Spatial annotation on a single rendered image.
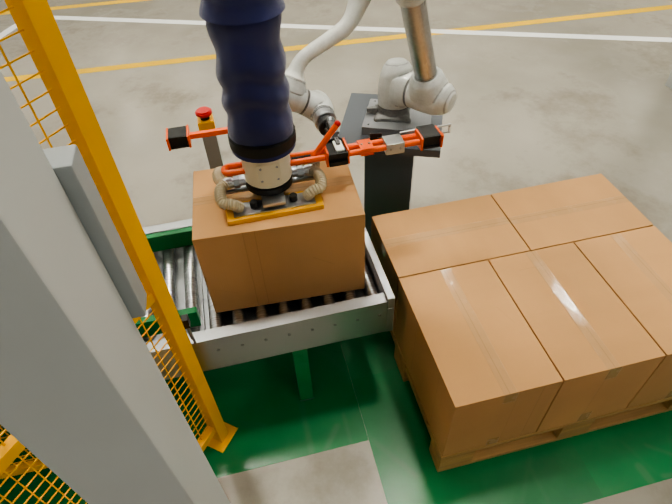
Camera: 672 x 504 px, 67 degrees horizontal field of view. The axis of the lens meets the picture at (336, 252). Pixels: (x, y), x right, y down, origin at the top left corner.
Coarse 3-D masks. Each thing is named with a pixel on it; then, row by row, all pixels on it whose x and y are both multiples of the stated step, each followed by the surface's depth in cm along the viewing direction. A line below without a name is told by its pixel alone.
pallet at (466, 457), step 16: (400, 352) 231; (400, 368) 237; (416, 400) 218; (608, 416) 219; (624, 416) 218; (640, 416) 218; (544, 432) 204; (560, 432) 209; (576, 432) 213; (432, 448) 207; (480, 448) 199; (496, 448) 211; (512, 448) 210; (448, 464) 204; (464, 464) 208
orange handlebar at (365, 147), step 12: (192, 132) 192; (204, 132) 192; (216, 132) 193; (348, 144) 183; (360, 144) 182; (372, 144) 182; (408, 144) 183; (312, 156) 178; (324, 156) 178; (228, 168) 177; (240, 168) 175
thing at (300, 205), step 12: (300, 192) 184; (252, 204) 175; (288, 204) 178; (300, 204) 178; (312, 204) 179; (228, 216) 176; (240, 216) 175; (252, 216) 175; (264, 216) 176; (276, 216) 177
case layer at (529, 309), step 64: (512, 192) 245; (576, 192) 244; (384, 256) 226; (448, 256) 217; (512, 256) 216; (576, 256) 214; (640, 256) 213; (448, 320) 193; (512, 320) 192; (576, 320) 191; (640, 320) 190; (448, 384) 174; (512, 384) 174; (576, 384) 178; (640, 384) 193; (448, 448) 192
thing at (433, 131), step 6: (432, 126) 187; (420, 132) 184; (426, 132) 184; (432, 132) 184; (438, 132) 184; (420, 138) 183; (426, 138) 182; (432, 138) 184; (438, 138) 184; (420, 144) 184; (426, 144) 185; (432, 144) 185; (438, 144) 186
